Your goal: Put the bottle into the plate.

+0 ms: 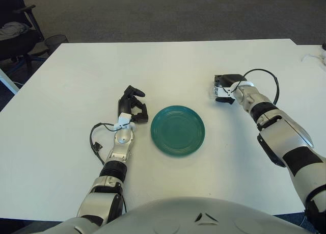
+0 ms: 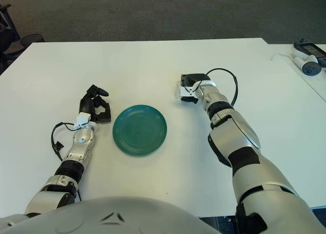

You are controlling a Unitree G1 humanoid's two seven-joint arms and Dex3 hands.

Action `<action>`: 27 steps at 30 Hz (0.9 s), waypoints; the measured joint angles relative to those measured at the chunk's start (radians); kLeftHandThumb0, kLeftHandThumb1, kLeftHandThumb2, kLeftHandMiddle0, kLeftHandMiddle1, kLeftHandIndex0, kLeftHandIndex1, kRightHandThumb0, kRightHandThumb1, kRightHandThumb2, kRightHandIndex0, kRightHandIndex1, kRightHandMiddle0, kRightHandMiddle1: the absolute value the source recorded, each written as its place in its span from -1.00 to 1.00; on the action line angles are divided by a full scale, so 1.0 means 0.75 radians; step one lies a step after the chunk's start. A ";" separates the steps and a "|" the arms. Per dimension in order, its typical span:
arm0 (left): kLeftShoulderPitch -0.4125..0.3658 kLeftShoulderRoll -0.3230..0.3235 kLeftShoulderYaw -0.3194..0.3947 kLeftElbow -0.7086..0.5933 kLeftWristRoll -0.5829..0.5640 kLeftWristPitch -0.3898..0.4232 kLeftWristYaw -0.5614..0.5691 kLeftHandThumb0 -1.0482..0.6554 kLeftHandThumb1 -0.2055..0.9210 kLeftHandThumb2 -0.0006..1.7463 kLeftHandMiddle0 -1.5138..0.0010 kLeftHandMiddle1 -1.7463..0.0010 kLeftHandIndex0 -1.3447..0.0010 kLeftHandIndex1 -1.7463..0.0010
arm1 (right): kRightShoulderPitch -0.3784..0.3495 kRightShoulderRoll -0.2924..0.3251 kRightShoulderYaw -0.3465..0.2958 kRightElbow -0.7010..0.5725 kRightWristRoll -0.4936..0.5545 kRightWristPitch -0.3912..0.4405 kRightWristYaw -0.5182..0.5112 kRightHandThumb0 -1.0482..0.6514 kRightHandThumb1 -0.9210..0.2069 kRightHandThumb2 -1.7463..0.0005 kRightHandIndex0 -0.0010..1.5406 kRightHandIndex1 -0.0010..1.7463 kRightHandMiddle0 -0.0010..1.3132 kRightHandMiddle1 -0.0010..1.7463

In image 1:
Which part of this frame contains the green round plate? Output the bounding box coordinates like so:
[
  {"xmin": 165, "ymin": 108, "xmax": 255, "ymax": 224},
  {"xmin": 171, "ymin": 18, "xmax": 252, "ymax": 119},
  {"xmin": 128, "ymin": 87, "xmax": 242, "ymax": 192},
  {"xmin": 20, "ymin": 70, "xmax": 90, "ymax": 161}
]
[{"xmin": 150, "ymin": 105, "xmax": 206, "ymax": 158}]

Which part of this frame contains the white desk panel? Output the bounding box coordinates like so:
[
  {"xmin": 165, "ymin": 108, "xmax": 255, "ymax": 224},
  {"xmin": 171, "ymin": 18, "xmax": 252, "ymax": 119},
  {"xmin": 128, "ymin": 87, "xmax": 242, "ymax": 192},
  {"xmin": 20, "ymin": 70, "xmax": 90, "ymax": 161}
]
[{"xmin": 0, "ymin": 68, "xmax": 18, "ymax": 95}]

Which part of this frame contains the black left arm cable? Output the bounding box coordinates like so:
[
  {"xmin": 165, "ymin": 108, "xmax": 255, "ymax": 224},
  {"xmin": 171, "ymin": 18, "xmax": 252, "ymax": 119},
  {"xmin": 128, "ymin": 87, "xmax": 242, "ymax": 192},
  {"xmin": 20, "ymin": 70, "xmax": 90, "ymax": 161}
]
[{"xmin": 89, "ymin": 122, "xmax": 120, "ymax": 166}]

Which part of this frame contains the grey robot torso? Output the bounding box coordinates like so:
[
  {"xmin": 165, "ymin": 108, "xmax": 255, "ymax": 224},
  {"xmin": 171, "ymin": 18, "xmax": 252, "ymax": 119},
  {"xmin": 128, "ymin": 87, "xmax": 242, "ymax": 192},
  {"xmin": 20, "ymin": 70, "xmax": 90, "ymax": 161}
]
[{"xmin": 61, "ymin": 196, "xmax": 319, "ymax": 234}]

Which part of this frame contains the black office chair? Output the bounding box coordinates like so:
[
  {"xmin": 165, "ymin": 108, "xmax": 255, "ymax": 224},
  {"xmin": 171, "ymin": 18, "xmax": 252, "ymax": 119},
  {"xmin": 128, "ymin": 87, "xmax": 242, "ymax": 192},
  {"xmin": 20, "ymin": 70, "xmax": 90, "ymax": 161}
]
[{"xmin": 0, "ymin": 0, "xmax": 49, "ymax": 69}]

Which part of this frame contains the clear bottle with blue cap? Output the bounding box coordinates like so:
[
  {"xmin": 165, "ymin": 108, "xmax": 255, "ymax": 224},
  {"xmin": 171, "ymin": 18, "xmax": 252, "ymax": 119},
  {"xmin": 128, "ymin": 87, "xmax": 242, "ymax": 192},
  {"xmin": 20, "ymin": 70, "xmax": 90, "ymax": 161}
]
[{"xmin": 210, "ymin": 82, "xmax": 220, "ymax": 99}]

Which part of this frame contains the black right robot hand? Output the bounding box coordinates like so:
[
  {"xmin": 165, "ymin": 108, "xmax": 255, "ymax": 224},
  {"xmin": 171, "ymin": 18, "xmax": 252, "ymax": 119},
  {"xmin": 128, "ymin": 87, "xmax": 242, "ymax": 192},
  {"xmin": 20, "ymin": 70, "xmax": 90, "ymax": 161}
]
[{"xmin": 213, "ymin": 74, "xmax": 248, "ymax": 105}]

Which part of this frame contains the black mesh wastebasket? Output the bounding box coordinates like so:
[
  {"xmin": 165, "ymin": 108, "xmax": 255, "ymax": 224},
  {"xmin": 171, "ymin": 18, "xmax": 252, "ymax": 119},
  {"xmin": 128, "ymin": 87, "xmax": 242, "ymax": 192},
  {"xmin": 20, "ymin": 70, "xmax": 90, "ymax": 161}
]
[{"xmin": 44, "ymin": 34, "xmax": 69, "ymax": 54}]

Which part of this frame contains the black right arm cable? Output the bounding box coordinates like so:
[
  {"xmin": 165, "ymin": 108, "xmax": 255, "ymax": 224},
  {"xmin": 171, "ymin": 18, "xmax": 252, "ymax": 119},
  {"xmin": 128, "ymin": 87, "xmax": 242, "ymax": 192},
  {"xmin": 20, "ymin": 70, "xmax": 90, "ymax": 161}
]
[{"xmin": 235, "ymin": 69, "xmax": 280, "ymax": 106}]

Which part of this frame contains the thin white cable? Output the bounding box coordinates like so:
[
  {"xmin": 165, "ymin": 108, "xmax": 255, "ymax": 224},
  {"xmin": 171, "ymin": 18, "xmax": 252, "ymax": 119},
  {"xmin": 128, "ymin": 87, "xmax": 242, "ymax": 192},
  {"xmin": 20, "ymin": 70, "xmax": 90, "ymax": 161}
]
[{"xmin": 300, "ymin": 53, "xmax": 326, "ymax": 64}]

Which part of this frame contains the grey cloth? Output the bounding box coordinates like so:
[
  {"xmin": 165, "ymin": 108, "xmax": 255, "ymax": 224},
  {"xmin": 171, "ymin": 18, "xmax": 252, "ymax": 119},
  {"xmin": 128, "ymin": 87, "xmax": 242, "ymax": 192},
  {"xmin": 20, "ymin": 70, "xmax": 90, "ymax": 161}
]
[{"xmin": 0, "ymin": 21, "xmax": 31, "ymax": 40}]

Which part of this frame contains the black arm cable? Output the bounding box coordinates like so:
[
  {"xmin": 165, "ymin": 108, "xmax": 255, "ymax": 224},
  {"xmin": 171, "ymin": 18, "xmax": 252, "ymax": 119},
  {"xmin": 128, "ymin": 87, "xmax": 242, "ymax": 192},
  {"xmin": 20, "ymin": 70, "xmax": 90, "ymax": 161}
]
[
  {"xmin": 235, "ymin": 69, "xmax": 280, "ymax": 106},
  {"xmin": 89, "ymin": 122, "xmax": 120, "ymax": 166}
]

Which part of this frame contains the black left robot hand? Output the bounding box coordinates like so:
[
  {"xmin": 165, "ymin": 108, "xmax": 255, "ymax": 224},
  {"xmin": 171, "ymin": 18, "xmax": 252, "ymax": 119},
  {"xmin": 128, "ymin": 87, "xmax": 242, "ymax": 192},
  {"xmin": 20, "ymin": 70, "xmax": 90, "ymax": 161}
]
[{"xmin": 117, "ymin": 85, "xmax": 149, "ymax": 123}]

